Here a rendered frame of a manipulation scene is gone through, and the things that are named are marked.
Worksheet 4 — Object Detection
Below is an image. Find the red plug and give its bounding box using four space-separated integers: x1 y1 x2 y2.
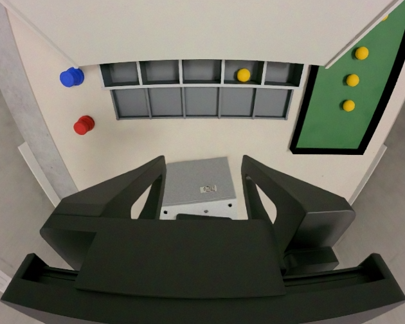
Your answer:
73 116 95 135

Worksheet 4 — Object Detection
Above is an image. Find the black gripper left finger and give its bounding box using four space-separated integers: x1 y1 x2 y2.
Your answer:
52 155 167 219

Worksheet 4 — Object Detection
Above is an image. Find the green tray with black rim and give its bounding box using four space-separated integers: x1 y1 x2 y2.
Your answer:
289 0 405 155

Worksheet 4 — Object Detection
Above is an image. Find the blue plug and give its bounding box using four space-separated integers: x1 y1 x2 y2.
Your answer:
60 67 84 87

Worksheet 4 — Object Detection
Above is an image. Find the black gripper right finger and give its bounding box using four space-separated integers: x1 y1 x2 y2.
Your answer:
240 155 356 257

